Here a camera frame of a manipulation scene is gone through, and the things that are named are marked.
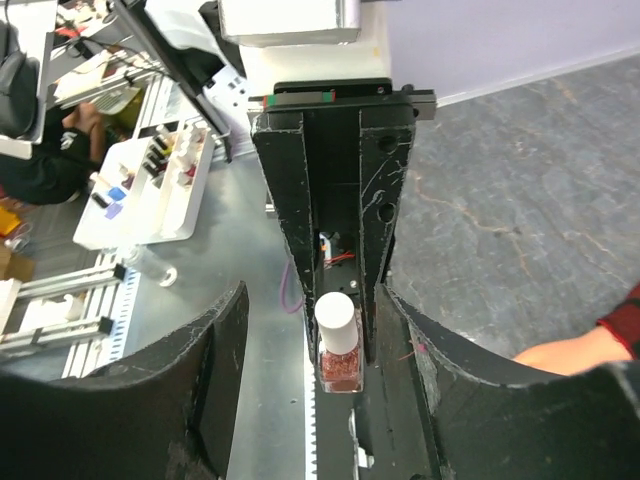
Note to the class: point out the aluminium frame rails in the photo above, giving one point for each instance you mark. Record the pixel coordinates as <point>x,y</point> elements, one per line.
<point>56,314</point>

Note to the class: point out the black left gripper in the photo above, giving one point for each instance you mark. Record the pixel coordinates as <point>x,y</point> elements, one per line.
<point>386,118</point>

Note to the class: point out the red black plaid shirt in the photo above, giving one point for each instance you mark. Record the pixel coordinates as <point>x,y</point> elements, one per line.
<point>623,323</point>

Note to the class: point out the clear glass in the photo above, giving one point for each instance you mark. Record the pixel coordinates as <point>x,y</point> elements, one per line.
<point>148,264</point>

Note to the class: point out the white bottle tray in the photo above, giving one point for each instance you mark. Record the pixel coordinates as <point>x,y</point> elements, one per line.
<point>149,190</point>

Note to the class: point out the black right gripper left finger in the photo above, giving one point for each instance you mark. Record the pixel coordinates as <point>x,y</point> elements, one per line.
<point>48,429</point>

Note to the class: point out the mannequin hand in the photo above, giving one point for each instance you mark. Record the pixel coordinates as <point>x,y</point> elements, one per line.
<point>575,355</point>

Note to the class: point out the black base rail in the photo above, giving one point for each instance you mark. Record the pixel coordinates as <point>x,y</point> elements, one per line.
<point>384,430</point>

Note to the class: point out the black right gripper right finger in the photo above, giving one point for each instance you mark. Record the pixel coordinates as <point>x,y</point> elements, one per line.
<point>459,411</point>

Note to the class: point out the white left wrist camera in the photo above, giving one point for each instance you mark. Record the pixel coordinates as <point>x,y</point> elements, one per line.
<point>300,41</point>

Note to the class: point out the black computer mouse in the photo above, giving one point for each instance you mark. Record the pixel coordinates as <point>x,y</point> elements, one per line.
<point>19,81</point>

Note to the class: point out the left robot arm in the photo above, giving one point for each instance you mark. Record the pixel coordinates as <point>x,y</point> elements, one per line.
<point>186,38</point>

